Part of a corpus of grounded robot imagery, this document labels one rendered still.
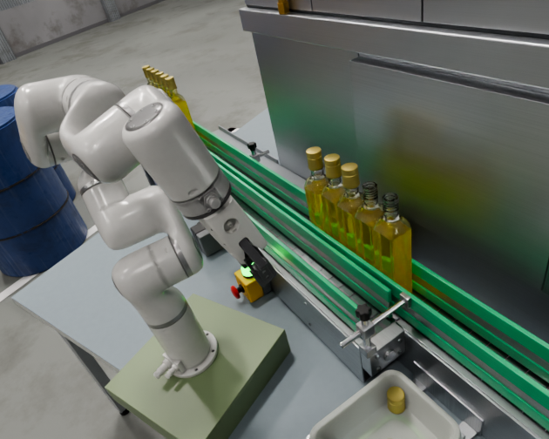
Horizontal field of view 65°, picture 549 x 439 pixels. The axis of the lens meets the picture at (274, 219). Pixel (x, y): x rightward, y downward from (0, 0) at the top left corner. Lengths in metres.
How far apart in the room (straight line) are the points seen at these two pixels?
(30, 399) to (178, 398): 1.51
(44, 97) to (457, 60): 0.66
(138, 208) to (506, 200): 0.67
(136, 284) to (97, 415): 1.39
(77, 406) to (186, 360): 1.31
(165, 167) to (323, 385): 0.67
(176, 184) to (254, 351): 0.58
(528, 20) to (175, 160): 0.52
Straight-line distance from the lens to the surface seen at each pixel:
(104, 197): 0.90
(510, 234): 0.87
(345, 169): 0.89
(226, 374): 1.01
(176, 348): 0.99
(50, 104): 0.79
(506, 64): 0.76
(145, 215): 0.87
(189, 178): 0.52
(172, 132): 0.49
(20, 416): 2.43
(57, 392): 2.40
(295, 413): 1.01
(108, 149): 0.56
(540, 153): 0.77
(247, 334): 1.05
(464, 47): 0.79
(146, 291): 0.87
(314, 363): 1.06
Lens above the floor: 1.62
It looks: 36 degrees down
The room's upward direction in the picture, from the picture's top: 14 degrees counter-clockwise
